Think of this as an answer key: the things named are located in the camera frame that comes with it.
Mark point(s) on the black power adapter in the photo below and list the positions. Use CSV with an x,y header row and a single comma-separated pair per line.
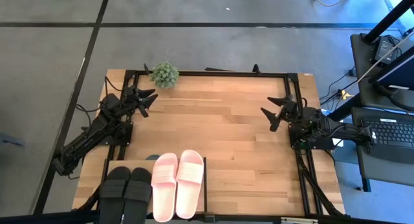
x,y
385,49

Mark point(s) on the green plant in white pot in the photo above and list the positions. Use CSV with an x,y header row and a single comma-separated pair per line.
x,y
164,74

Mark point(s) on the pink slide sandal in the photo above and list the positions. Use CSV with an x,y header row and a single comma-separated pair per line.
x,y
189,182
164,185

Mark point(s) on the black metal table frame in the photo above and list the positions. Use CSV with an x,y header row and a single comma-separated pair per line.
x,y
226,73

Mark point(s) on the grey metal bracket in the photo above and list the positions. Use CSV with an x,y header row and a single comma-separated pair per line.
x,y
299,220

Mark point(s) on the small black frame clamp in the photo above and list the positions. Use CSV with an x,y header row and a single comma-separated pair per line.
x,y
256,68

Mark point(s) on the grey side desk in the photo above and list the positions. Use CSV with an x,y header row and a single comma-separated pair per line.
x,y
381,175

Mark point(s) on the black laptop keyboard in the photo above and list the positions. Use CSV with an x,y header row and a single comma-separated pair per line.
x,y
391,143

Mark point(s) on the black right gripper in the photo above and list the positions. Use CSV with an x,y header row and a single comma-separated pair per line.
x,y
289,109

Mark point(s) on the long black metal rail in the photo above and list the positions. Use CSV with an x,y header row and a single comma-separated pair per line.
x,y
48,216

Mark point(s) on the black slide sandal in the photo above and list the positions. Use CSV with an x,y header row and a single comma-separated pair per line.
x,y
137,191
113,191

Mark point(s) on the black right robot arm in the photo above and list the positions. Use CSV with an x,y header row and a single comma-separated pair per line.
x,y
333,130

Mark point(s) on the green slide sandal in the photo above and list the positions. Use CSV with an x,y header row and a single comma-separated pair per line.
x,y
152,157

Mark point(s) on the thin white rod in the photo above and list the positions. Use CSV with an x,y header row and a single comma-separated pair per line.
x,y
381,60

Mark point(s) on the dark tilted monitor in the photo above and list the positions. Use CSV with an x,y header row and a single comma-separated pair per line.
x,y
398,72

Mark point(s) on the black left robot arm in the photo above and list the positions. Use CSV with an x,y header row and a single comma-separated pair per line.
x,y
93,133

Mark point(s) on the yellow plug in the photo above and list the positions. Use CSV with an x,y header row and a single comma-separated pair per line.
x,y
346,95

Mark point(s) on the black rig pole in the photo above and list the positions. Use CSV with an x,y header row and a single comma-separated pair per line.
x,y
388,18

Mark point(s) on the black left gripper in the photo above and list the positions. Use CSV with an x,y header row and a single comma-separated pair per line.
x,y
131,102

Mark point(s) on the white paper sheet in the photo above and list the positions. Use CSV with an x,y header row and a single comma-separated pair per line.
x,y
338,141

